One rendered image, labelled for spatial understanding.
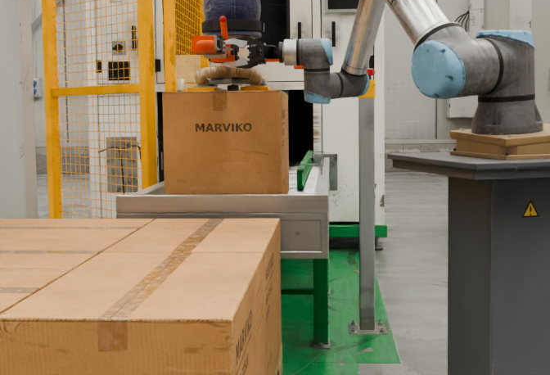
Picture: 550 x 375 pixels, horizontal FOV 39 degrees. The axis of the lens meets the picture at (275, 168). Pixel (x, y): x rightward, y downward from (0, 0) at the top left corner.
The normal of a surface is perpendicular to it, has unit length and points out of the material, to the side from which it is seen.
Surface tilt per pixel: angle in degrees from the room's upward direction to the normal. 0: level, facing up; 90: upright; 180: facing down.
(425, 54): 98
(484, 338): 90
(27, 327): 90
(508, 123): 75
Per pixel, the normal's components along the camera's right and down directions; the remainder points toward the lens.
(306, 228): -0.07, 0.07
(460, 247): -0.96, 0.03
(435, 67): -0.85, 0.18
